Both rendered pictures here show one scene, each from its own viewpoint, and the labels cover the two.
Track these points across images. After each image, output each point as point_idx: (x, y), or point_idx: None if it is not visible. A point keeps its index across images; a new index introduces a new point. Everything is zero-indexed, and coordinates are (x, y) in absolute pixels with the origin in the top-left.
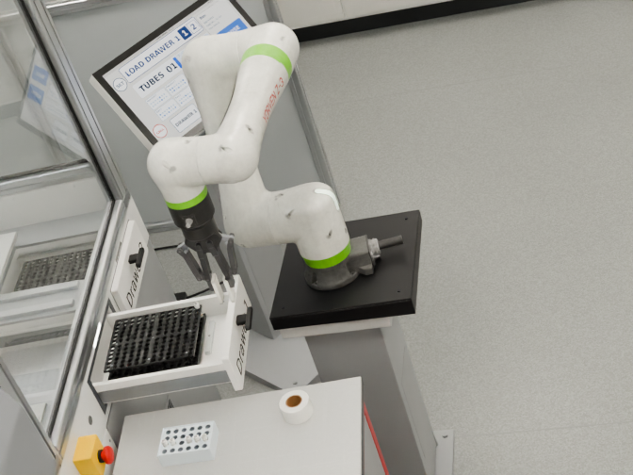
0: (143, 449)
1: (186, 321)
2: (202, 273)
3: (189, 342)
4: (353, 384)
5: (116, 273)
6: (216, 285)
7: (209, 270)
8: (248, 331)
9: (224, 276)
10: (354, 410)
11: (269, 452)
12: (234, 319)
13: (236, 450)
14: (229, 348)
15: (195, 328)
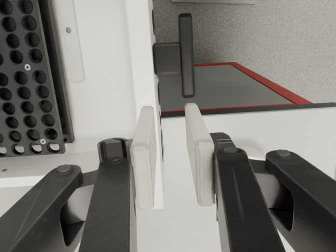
0: (10, 199)
1: (3, 28)
2: (83, 203)
3: (40, 109)
4: (330, 122)
5: None
6: (154, 184)
7: (133, 207)
8: (152, 8)
9: (208, 188)
10: (326, 172)
11: (204, 226)
12: (153, 76)
13: (156, 216)
14: (161, 184)
15: (31, 23)
